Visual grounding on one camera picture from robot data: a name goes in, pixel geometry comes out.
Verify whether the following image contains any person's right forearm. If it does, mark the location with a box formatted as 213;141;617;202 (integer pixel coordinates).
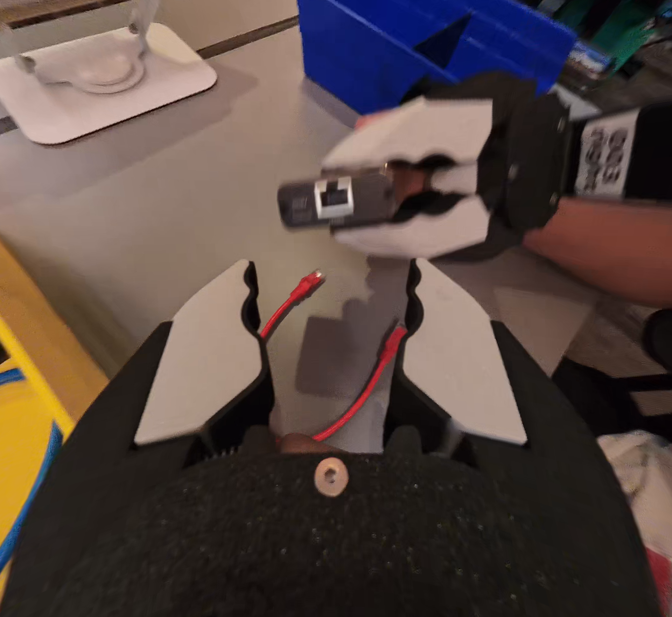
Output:
522;197;672;309

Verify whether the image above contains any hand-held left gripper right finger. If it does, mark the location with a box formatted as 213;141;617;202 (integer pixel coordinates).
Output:
382;258;528;456

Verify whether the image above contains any yellow plastic bin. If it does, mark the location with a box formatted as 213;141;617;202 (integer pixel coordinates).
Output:
0;239;109;597

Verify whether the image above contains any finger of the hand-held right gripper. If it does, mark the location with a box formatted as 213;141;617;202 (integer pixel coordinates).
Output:
321;97;494;176
330;196;493;259

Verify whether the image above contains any black board on white stand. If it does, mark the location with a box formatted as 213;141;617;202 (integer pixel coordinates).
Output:
0;0;239;146

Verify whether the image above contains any small black bin divider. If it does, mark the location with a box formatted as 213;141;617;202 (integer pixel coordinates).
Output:
415;13;473;71

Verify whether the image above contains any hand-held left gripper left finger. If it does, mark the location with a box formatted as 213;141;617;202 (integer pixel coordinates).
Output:
134;259;276;452

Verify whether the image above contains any blue plastic bin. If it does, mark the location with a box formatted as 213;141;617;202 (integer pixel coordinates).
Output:
293;0;578;115

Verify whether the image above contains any blue ethernet cable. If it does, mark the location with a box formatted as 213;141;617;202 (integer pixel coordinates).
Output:
0;367;64;573

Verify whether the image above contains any black ethernet port adapter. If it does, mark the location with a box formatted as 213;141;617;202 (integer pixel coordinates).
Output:
277;168;400;231

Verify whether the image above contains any red ethernet cable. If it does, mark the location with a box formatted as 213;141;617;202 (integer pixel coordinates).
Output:
260;269;407;442

